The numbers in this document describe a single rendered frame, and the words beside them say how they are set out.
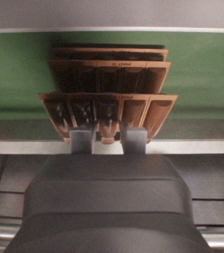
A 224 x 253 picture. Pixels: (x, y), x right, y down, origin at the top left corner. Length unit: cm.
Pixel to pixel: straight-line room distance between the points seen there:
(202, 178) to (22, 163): 34
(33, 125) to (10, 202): 15
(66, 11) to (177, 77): 13
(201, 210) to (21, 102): 33
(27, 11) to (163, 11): 11
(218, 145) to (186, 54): 16
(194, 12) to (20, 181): 36
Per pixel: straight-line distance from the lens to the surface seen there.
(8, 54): 21
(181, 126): 30
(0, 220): 58
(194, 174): 38
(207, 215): 38
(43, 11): 19
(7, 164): 40
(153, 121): 16
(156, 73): 17
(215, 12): 20
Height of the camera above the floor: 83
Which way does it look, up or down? 28 degrees down
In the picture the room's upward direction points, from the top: 178 degrees counter-clockwise
